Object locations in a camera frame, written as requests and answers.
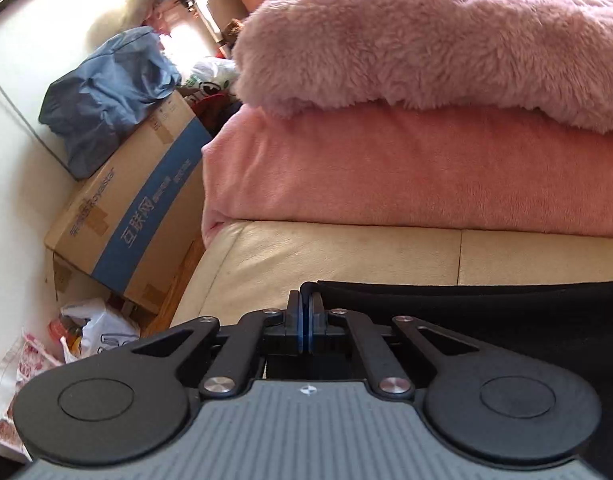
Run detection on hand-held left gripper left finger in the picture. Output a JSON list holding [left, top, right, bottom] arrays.
[[129, 290, 306, 402]]

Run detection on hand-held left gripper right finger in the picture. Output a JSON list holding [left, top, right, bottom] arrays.
[[306, 293, 481, 402]]

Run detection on black pants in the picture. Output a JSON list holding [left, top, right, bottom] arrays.
[[300, 280, 613, 411]]

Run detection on beige quilted mattress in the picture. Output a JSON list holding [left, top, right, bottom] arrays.
[[169, 220, 613, 333]]

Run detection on salmon pink blanket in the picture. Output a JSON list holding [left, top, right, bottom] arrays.
[[201, 100, 613, 239]]

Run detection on cardboard box with blue stripe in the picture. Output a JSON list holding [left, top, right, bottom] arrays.
[[44, 87, 214, 322]]

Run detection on printed white plastic bag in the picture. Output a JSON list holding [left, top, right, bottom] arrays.
[[179, 57, 240, 97]]

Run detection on red patterned plastic bag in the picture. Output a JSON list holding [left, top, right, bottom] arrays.
[[0, 329, 64, 463]]

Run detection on fluffy pink blanket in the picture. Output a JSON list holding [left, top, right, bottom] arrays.
[[231, 0, 613, 136]]

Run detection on blue-grey fabric bag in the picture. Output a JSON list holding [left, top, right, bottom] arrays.
[[39, 26, 182, 181]]

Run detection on brown plush toy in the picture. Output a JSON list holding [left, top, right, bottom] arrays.
[[220, 19, 246, 48]]

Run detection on white folding table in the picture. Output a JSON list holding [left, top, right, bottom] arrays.
[[176, 0, 237, 58]]

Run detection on pink folded clothes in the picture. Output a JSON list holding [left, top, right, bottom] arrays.
[[145, 0, 187, 28]]

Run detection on grey television cable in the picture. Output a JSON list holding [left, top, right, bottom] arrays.
[[0, 62, 74, 173]]

